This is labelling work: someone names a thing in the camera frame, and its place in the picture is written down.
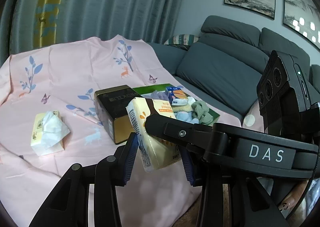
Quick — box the cream knitted towel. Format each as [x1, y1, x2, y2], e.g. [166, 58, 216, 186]
[172, 96, 196, 113]

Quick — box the person's hand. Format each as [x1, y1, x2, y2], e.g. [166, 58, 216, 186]
[278, 180, 309, 217]

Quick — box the black gold tin box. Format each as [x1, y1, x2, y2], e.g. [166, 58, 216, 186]
[94, 85, 140, 145]

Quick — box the grey curtain with yellow band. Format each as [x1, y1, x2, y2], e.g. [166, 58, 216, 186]
[1, 0, 182, 61]

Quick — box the blue plush elephant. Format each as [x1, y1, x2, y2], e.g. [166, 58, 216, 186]
[175, 111, 199, 124]

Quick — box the striped cushion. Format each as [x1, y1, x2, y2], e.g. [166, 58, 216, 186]
[164, 34, 199, 51]

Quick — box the green cardboard box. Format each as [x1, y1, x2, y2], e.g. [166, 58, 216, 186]
[134, 84, 220, 126]

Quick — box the yellow tissue box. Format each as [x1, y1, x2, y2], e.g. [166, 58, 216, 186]
[30, 110, 70, 157]

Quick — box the green cloth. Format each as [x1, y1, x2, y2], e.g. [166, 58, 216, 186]
[191, 101, 214, 126]

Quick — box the purple mesh bath pouf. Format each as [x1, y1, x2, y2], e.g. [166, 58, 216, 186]
[144, 90, 169, 101]

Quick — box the blue tissue packet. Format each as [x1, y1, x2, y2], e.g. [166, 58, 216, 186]
[165, 87, 188, 105]

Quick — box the cream tree print tissue pack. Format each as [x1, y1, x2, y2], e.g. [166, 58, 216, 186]
[125, 97, 183, 173]

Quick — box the grey sofa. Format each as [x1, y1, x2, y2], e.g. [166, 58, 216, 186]
[150, 16, 319, 120]

